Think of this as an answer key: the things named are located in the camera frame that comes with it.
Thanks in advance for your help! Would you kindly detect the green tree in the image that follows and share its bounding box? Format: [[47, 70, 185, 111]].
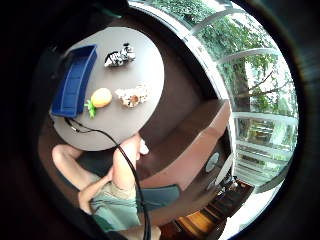
[[146, 0, 298, 118]]

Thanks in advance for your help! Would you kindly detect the blue plastic bin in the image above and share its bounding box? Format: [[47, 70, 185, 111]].
[[49, 44, 99, 119]]

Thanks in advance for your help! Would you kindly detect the round grey disc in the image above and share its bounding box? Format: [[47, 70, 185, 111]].
[[204, 151, 221, 174]]

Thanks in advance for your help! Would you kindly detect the dark teal chair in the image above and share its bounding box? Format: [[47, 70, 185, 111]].
[[135, 184, 182, 213]]

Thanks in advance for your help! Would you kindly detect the orange pineapple toy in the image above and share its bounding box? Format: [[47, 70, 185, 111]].
[[83, 87, 114, 120]]

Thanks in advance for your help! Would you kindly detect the black cable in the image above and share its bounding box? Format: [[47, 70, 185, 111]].
[[63, 116, 153, 240]]

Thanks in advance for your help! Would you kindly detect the the person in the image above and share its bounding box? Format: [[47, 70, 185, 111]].
[[51, 132, 163, 240]]

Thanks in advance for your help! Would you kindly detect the zebra soft toy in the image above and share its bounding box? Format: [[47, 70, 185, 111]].
[[103, 42, 137, 69]]

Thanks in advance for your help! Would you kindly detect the spotted giraffe soft toy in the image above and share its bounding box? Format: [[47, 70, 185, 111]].
[[114, 83, 150, 109]]

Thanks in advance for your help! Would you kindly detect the brown bench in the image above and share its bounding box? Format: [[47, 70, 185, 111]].
[[137, 98, 233, 192]]

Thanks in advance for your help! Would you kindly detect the white window frame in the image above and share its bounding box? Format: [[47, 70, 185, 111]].
[[128, 0, 299, 194]]

